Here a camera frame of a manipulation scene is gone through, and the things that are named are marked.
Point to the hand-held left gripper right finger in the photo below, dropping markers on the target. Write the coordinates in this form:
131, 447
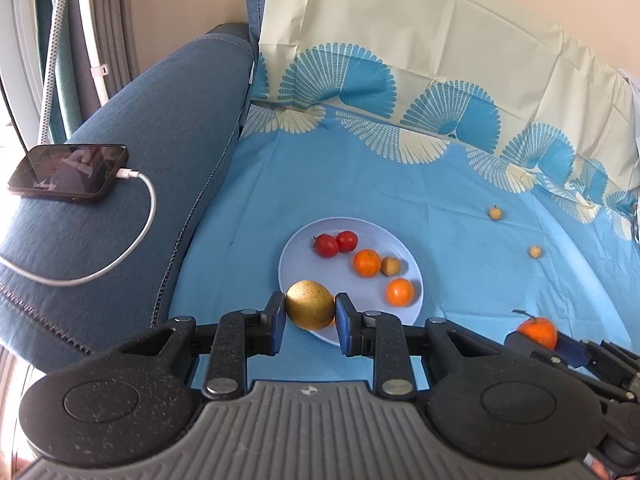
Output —
345, 325

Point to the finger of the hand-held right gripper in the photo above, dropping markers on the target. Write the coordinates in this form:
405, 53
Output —
520, 344
570, 347

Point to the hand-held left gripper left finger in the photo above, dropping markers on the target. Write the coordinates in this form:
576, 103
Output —
275, 320

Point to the dark orange mandarin with stem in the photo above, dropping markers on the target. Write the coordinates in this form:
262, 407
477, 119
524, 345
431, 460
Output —
539, 332

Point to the light blue plate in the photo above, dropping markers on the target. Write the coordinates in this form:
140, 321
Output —
300, 265

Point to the round orange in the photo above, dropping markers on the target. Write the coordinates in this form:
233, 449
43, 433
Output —
367, 263
400, 292

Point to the yellow longan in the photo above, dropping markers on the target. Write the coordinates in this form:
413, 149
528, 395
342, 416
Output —
391, 266

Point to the red cherry tomato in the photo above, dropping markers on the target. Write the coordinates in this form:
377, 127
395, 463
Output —
326, 246
347, 241

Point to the large speckled longan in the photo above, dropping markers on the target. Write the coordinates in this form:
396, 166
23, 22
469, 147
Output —
535, 252

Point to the small longan with stem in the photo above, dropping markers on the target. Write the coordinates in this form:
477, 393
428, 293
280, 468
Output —
495, 213

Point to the blue fan-print cloth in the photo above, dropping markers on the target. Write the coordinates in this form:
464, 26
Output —
450, 170

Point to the blue fabric sofa armrest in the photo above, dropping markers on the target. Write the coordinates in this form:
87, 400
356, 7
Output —
150, 160

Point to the white printed curtain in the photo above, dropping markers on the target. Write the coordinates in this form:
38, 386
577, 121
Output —
634, 125

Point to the black smartphone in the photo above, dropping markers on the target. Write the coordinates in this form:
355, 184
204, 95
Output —
70, 172

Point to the white tube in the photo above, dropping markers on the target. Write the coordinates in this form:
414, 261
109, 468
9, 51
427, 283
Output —
94, 35

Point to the grey pleated curtain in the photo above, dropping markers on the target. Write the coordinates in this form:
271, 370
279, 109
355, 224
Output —
117, 15

